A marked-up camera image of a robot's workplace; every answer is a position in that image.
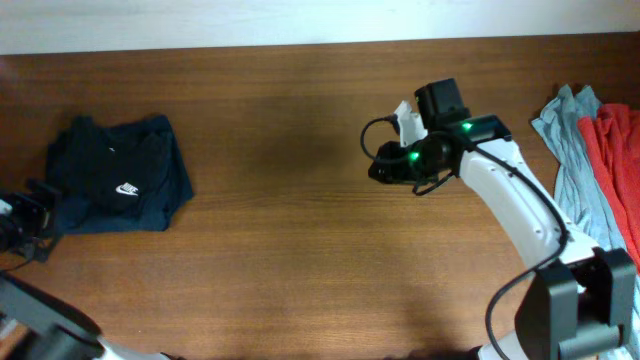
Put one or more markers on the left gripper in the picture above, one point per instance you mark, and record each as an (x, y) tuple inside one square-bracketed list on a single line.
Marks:
[(39, 217)]

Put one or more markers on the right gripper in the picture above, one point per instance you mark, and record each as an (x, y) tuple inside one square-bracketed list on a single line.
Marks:
[(393, 169)]

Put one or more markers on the dark green t-shirt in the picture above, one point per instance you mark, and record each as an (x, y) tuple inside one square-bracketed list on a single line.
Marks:
[(104, 167)]

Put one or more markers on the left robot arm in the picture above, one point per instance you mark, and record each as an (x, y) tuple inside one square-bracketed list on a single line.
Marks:
[(53, 329)]

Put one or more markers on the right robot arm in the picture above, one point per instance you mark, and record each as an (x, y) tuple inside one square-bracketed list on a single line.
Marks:
[(575, 299)]

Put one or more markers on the folded navy blue garment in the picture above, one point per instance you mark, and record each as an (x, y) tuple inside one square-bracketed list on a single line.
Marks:
[(155, 209)]

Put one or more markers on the light blue-grey garment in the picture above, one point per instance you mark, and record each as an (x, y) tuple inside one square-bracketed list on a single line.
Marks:
[(576, 188)]

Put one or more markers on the red garment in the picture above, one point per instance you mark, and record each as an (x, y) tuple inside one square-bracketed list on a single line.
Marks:
[(612, 146)]

